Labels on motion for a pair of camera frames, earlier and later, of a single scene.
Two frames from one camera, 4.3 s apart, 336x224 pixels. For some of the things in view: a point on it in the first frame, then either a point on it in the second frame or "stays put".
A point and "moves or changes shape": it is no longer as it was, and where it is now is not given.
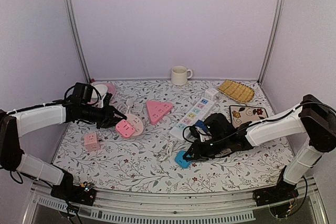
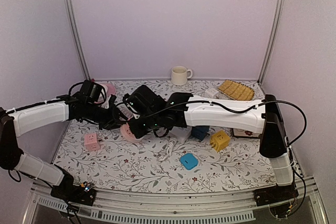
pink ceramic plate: [111, 89] stays put
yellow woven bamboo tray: [239, 92] stays put
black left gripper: [109, 117] stays put
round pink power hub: [136, 123] moves or changes shape
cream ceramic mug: [179, 75] stays put
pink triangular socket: [91, 144] stays put
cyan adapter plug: [180, 161] moves or changes shape
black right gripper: [197, 149] → [138, 131]
